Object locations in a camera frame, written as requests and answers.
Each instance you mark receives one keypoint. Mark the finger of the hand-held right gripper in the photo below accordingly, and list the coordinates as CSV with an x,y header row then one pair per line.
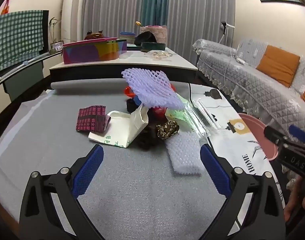
x,y
273,133
300,133

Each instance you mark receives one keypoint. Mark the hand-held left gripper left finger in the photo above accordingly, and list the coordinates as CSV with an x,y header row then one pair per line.
x,y
88,170

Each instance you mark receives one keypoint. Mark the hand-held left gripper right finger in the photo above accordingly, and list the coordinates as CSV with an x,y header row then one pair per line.
x,y
215,172

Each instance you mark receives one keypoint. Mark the pink plastic basin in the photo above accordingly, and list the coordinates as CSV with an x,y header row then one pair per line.
x,y
255,135

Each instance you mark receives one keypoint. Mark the white paper takeout box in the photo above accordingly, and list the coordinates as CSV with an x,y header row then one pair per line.
x,y
117,127

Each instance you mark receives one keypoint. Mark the green plastic package bag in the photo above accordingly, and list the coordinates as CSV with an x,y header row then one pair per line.
x,y
178,115

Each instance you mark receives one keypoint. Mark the red plastic bag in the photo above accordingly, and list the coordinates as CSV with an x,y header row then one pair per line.
x,y
158,111

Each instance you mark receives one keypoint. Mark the person's right hand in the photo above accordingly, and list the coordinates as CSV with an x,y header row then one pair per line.
x,y
296,200

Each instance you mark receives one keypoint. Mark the white foam fruit net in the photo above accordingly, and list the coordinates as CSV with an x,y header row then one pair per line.
x,y
182,152

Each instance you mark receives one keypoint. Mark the dark red patterned wrapper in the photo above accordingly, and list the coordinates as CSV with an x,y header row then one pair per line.
x,y
90,118

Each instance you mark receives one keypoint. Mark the sofa with grey quilted cover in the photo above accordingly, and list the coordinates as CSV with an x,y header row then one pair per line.
x,y
255,85

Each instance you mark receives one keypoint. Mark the clear plastic bag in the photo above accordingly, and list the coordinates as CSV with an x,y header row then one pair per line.
x,y
207,115

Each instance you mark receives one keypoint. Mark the grey foam mat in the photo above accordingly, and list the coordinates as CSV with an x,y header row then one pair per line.
x,y
142,200

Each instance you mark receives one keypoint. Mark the brown patterned cloth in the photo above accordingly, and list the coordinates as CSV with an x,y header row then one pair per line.
x,y
167,128

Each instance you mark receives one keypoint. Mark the dark cloth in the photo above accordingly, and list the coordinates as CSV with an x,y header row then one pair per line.
x,y
147,140

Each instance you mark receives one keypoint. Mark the blue plastic piece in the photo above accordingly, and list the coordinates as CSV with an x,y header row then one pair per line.
x,y
137,100

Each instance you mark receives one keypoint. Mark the purple foam fruit net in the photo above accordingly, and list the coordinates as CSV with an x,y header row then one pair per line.
x,y
152,85

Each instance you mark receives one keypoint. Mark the television cabinet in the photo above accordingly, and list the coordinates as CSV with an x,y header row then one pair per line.
x,y
25,77

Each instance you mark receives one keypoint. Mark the colourful box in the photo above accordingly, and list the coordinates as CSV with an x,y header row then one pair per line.
x,y
87,53

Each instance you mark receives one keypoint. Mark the white coffee table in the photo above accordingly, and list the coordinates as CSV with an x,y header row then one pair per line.
x,y
142,63

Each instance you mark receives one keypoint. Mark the clear packet of trinkets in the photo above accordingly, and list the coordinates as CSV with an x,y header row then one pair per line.
x,y
158,54

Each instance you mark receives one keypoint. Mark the brown teapot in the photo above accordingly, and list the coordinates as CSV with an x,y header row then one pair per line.
x,y
93,35

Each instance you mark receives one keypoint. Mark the stacked plastic bowls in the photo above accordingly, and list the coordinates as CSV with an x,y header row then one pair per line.
x,y
127,36

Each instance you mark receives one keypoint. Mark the grey curtain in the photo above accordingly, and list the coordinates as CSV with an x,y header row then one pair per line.
x,y
197,12

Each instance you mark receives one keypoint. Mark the bamboo plant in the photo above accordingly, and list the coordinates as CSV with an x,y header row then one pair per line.
x,y
54,28

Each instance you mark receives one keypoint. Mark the black television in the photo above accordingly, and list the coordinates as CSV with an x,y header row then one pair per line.
x,y
45,30

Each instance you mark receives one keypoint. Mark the green checked cloth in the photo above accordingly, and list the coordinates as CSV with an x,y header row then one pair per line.
x,y
15,40

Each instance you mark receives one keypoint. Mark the pink lace basket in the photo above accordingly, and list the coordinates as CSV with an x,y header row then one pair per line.
x,y
157,33

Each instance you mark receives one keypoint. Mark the small yellow item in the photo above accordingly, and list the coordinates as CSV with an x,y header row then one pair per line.
x,y
138,24

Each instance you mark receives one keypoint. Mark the white standing air conditioner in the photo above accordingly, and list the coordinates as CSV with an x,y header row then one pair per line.
x,y
72,10

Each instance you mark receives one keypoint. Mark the teal curtain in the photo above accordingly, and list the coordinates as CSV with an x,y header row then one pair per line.
x,y
155,2

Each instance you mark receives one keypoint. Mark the small photo frame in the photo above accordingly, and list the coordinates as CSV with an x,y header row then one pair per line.
x,y
57,46

